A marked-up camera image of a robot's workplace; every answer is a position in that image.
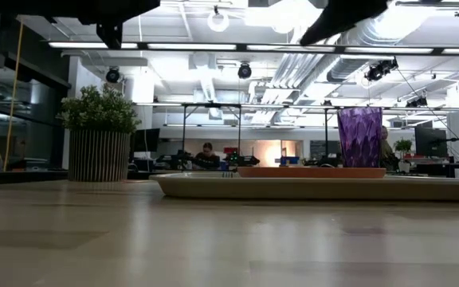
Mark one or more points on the person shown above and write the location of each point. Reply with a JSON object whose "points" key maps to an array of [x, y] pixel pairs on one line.
{"points": [[207, 157], [387, 153]]}

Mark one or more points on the black frame crossbar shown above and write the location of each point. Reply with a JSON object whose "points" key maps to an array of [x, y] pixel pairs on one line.
{"points": [[241, 48]]}

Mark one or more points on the purple faceted plastic cup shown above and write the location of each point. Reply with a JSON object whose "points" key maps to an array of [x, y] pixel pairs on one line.
{"points": [[360, 139]]}

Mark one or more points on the small green potted plant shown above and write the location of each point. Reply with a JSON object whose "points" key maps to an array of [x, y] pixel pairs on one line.
{"points": [[403, 145]]}

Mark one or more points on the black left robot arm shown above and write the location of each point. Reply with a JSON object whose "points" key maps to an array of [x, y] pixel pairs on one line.
{"points": [[94, 10]]}

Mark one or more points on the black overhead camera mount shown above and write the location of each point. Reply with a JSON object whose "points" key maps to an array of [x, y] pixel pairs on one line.
{"points": [[379, 71]]}

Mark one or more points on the black computer monitor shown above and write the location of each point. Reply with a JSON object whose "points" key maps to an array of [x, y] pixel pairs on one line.
{"points": [[430, 142], [146, 139]]}

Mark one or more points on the cream plastic tray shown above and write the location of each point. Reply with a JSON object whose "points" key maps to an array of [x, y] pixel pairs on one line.
{"points": [[293, 189]]}

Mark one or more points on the green plant in ribbed pot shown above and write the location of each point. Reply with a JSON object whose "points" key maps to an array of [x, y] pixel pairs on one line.
{"points": [[99, 155]]}

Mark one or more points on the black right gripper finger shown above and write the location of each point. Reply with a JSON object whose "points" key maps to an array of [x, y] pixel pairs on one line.
{"points": [[345, 16]]}

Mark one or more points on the black ceiling spot lamp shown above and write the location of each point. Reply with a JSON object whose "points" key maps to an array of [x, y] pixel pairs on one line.
{"points": [[244, 71], [112, 75]]}

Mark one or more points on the black workstation frame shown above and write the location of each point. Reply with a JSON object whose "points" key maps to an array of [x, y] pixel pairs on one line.
{"points": [[184, 127]]}

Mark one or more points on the orange plate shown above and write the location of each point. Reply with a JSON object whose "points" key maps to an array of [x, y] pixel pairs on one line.
{"points": [[313, 172]]}

